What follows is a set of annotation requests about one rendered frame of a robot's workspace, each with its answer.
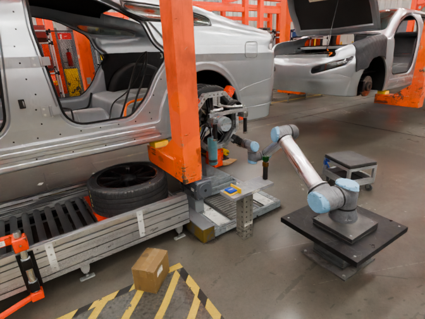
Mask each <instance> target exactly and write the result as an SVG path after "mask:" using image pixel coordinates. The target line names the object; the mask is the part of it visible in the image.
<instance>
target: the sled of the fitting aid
mask: <svg viewBox="0 0 425 319"><path fill-rule="evenodd" d="M231 184H233V185H236V184H237V180H235V179H234V178H232V177H231V179H229V180H227V181H224V182H221V183H218V184H216V185H212V195H214V194H217V193H219V192H220V191H221V190H223V189H226V188H229V187H231ZM180 188H181V189H182V190H183V186H182V184H181V182H180Z"/></svg>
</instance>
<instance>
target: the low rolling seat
mask: <svg viewBox="0 0 425 319"><path fill-rule="evenodd" d="M328 162H329V163H332V164H334V165H336V166H334V167H330V166H329V164H328ZM327 166H328V168H327ZM371 168H372V172H371V175H369V174H367V173H365V172H363V171H361V170H367V169H371ZM376 169H377V161H374V160H373V159H370V158H367V157H365V156H363V155H360V154H358V153H355V152H353V151H342V152H337V153H329V154H325V157H324V162H323V174H324V175H325V176H326V181H327V182H328V180H329V179H330V178H331V179H332V180H334V181H336V180H337V179H339V178H347V179H350V180H353V181H355V182H357V183H358V184H359V185H365V189H366V190H368V191H371V190H372V189H373V186H372V185H371V183H374V180H375V176H376Z"/></svg>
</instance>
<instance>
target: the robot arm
mask: <svg viewBox="0 0 425 319"><path fill-rule="evenodd" d="M298 136H299V129H298V128H297V127H296V126H295V125H292V124H288V125H282V126H279V127H274V128H273V129H272V130H271V140H272V141H273V142H272V143H271V144H270V145H269V146H268V147H267V148H265V149H263V150H262V151H258V150H259V144H258V143H257V142H255V141H251V140H249V139H242V138H240V137H239V136H237V135H235V134H233V135H232V136H231V142H232V143H233V144H234V143H235V144H238V145H237V146H239V147H241V146H242V147H243V148H246V149H247V156H248V163H250V164H256V163H257V162H258V161H260V160H262V157H263V156H265V155H266V156H269V158H270V157H271V156H272V154H274V153H275V152H277V150H279V149H280V148H282V150H283V152H284V153H285V154H286V156H287V158H288V159H289V160H290V162H291V164H292V165H293V167H294V169H295V170H296V171H297V173H298V174H299V176H300V178H301V179H302V180H303V182H304V184H305V185H306V187H307V188H308V196H307V198H308V199H307V202H308V204H309V206H310V208H311V209H312V210H313V211H314V212H316V213H327V212H328V215H329V217H330V218H331V219H332V220H334V221H336V222H338V223H343V224H352V223H355V222H356V221H357V219H358V214H357V210H356V207H357V200H358V195H359V184H358V183H357V182H355V181H353V180H350V179H347V178H339V179H337V180H336V182H335V185H334V186H331V187H330V185H329V184H328V183H327V182H325V181H322V179H321V178H320V176H319V175H318V174H317V172H316V171H315V169H314V168H313V166H312V165H311V164H310V162H309V160H308V159H307V158H306V157H305V155H304V153H303V152H302V151H301V149H300V148H299V147H298V145H297V143H296V142H295V139H296V138H297V137H298Z"/></svg>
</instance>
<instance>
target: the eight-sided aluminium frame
mask: <svg viewBox="0 0 425 319"><path fill-rule="evenodd" d="M218 96H222V98H223V99H224V100H225V101H226V102H227V103H229V102H230V101H231V100H232V98H231V97H230V96H229V95H228V94H227V92H226V91H216V92H207V93H202V94H201V95H200V97H199V100H200V103H199V104H198V108H199V110H200V108H201V107H202V105H203V104H204V103H205V101H206V99H207V98H211V97H218ZM238 127H239V125H238V113H232V127H231V129H230V130H229V132H228V133H227V135H226V136H225V138H224V139H223V141H222V142H219V143H217V144H218V149H220V148H222V147H226V146H227V145H228V144H229V142H230V141H231V136H232V135H233V134H235V133H236V132H237V131H238ZM200 146H201V148H203V149H204V150H206V151H208V148H207V145H206V144H205V143H204V142H203V141H201V140H200Z"/></svg>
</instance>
